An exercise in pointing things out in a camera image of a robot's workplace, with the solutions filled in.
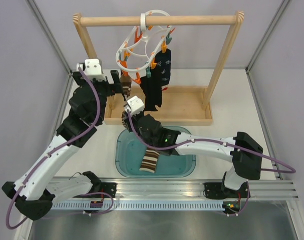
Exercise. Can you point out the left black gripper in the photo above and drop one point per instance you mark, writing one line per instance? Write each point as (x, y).
(113, 88)

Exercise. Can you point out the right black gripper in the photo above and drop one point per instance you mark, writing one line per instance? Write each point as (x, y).
(126, 121)

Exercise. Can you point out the brown striped sock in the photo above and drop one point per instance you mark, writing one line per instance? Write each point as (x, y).
(126, 83)
(149, 161)

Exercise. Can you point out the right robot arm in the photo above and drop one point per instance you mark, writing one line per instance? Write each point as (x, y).
(241, 150)

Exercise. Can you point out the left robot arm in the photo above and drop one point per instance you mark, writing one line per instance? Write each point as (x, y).
(33, 195)

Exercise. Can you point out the white clip hanger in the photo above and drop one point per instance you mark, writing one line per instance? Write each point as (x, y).
(138, 51)

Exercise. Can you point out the teal plastic bin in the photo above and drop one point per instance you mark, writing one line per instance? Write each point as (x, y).
(129, 156)

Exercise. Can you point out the black sock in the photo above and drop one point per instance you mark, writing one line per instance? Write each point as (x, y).
(151, 87)

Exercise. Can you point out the navy patterned sock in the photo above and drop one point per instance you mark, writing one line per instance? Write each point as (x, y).
(163, 68)

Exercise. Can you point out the wooden hanging rack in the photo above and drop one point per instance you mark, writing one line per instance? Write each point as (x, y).
(185, 105)

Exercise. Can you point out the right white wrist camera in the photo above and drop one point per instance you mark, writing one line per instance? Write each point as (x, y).
(134, 105)

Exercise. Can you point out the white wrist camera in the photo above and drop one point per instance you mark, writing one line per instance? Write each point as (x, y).
(92, 69)
(134, 105)

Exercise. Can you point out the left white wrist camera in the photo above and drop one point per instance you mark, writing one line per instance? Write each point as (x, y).
(92, 69)

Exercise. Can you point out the aluminium mounting rail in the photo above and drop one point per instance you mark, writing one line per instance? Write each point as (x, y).
(192, 189)

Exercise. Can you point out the white slotted cable duct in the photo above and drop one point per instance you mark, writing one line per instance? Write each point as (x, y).
(156, 205)

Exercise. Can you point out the left aluminium frame post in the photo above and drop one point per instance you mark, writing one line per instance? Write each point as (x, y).
(48, 34)

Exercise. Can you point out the aluminium frame post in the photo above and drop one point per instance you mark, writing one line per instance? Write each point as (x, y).
(267, 34)
(48, 34)

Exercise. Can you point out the right aluminium frame post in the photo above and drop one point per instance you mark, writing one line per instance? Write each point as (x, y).
(267, 34)

